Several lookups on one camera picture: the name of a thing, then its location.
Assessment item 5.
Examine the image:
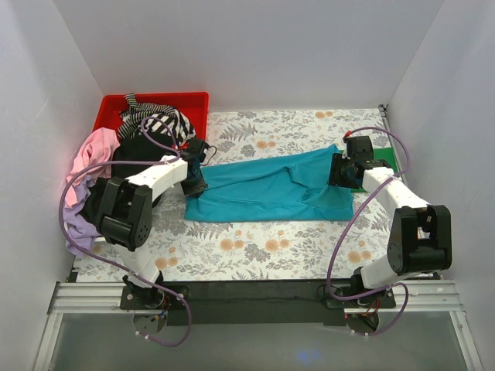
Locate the teal t shirt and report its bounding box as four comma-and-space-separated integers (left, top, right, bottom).
185, 145, 353, 223

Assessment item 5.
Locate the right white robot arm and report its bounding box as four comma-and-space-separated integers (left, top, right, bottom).
327, 131, 452, 308

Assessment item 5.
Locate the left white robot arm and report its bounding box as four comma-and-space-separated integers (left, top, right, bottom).
94, 138, 210, 309

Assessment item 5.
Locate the green folded t shirt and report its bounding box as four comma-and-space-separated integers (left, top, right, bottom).
337, 148, 398, 192

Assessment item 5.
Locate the red plastic bin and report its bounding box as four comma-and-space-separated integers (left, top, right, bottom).
92, 91, 210, 150

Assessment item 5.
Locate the black t shirt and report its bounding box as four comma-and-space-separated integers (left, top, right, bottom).
79, 135, 176, 237

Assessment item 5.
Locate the floral patterned table mat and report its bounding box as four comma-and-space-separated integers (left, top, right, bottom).
73, 108, 432, 281

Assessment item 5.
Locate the black white striped shirt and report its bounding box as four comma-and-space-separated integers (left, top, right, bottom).
117, 94, 196, 146

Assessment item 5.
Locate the pink t shirt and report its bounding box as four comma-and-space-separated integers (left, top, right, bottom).
65, 128, 120, 208

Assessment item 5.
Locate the lavender t shirt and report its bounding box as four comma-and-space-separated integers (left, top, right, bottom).
63, 175, 99, 250

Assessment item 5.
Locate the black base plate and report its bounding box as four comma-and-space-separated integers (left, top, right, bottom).
119, 281, 396, 328

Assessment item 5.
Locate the aluminium mounting rail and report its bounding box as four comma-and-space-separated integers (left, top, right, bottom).
49, 279, 464, 314

